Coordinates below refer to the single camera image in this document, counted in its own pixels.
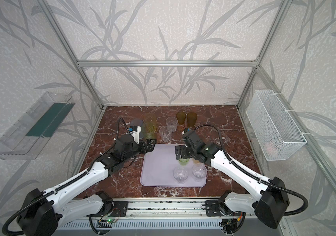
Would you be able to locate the small green plastic cup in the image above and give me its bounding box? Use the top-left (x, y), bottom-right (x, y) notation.
top-left (178, 158), bottom-right (190, 166)

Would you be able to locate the clear faceted cup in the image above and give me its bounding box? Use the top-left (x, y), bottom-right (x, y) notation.
top-left (192, 163), bottom-right (207, 182)
top-left (173, 166), bottom-right (189, 183)
top-left (166, 117), bottom-right (178, 133)
top-left (159, 126), bottom-right (172, 143)

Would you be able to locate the amber dimpled cup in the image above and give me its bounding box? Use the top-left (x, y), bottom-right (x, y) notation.
top-left (176, 112), bottom-right (186, 125)
top-left (186, 112), bottom-right (197, 127)

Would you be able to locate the yellow transparent plastic cup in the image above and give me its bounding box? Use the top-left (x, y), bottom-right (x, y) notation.
top-left (192, 159), bottom-right (200, 164)

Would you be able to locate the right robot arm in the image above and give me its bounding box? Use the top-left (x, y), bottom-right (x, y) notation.
top-left (175, 142), bottom-right (289, 229)

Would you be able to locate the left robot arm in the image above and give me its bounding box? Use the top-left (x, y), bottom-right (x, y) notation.
top-left (11, 134), bottom-right (157, 236)

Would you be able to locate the lilac plastic tray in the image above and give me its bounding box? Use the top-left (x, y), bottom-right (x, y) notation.
top-left (140, 144), bottom-right (206, 187)

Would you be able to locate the tall green plastic cup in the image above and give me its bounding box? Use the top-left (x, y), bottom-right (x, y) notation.
top-left (142, 122), bottom-right (156, 139)

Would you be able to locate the blue frosted plastic cup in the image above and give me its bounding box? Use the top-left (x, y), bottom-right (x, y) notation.
top-left (130, 119), bottom-right (144, 140)

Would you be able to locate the tall yellow plastic cup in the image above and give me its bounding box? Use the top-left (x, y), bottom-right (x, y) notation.
top-left (144, 113), bottom-right (157, 125)

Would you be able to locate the green pad in bin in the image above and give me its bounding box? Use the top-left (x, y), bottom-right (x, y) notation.
top-left (26, 103), bottom-right (75, 138)

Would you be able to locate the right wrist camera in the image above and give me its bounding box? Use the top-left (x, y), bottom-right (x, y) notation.
top-left (182, 130), bottom-right (205, 147)

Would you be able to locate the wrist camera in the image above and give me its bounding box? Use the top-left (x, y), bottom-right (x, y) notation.
top-left (182, 130), bottom-right (205, 147)
top-left (128, 125), bottom-right (141, 144)

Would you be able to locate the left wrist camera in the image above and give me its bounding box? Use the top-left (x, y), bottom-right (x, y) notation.
top-left (128, 125), bottom-right (141, 144)

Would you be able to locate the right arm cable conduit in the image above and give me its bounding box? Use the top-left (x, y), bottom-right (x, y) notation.
top-left (194, 124), bottom-right (308, 216)

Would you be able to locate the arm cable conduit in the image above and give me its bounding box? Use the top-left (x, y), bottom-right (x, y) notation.
top-left (194, 124), bottom-right (308, 216)
top-left (2, 117), bottom-right (129, 236)

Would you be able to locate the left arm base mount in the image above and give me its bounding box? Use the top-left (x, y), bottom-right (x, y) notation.
top-left (98, 201), bottom-right (129, 217)

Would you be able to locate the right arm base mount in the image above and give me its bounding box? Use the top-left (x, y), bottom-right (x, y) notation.
top-left (205, 200), bottom-right (233, 217)

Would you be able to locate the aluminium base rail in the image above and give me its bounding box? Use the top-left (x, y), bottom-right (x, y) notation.
top-left (76, 198), bottom-right (286, 220)

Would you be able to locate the white wire mesh basket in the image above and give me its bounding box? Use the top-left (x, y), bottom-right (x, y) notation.
top-left (246, 89), bottom-right (307, 161)

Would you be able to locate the clear plastic wall bin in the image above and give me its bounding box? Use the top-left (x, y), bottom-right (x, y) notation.
top-left (0, 92), bottom-right (74, 160)

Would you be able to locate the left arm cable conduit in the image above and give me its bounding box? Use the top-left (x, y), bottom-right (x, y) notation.
top-left (2, 117), bottom-right (129, 236)

